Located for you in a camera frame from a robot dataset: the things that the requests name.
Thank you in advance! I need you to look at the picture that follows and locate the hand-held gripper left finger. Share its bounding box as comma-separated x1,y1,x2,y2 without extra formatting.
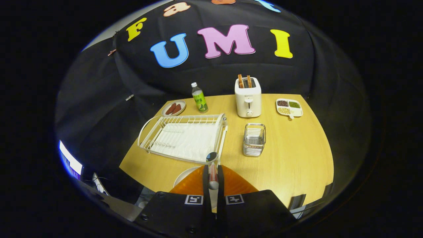
134,165,215,238

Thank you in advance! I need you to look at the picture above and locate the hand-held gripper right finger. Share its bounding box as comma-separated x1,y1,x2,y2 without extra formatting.
216,164,298,238

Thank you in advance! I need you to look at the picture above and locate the metal spoon with red handle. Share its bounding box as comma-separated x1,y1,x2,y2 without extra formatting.
206,152,220,191

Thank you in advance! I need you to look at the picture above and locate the white wire dish rack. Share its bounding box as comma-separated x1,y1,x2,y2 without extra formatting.
137,114,229,165

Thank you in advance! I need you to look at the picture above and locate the metal wire basket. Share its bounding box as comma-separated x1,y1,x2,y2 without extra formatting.
243,123,266,157

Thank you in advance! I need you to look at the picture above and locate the small plate with sausages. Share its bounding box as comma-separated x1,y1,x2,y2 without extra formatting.
161,99,186,117

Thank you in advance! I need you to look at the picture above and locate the white divided snack dish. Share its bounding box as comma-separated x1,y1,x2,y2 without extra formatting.
276,98,304,120

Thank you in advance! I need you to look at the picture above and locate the green label drink bottle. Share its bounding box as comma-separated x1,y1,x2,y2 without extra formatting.
191,82,209,113

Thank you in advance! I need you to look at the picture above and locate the white toaster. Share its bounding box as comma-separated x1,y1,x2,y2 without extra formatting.
234,77,262,118

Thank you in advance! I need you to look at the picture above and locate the bright screen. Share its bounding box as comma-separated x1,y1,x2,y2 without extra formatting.
58,140,83,179

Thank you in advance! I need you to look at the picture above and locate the white cable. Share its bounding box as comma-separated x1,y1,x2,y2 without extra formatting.
92,172,110,196

